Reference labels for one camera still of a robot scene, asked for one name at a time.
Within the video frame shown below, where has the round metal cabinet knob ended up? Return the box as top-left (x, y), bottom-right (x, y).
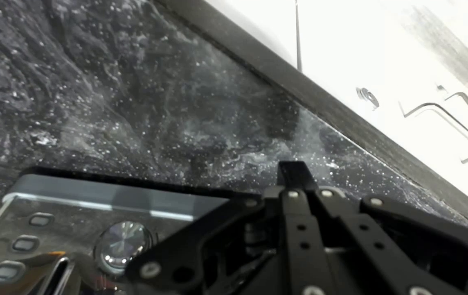
top-left (355, 85), bottom-right (381, 109)

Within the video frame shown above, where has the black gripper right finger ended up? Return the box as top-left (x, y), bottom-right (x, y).
top-left (296, 160), bottom-right (468, 295)

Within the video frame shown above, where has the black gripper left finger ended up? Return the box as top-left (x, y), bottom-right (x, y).
top-left (125, 160), bottom-right (330, 295)

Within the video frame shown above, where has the cream and chrome toaster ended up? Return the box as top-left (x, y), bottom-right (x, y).
top-left (0, 171), bottom-right (260, 295)

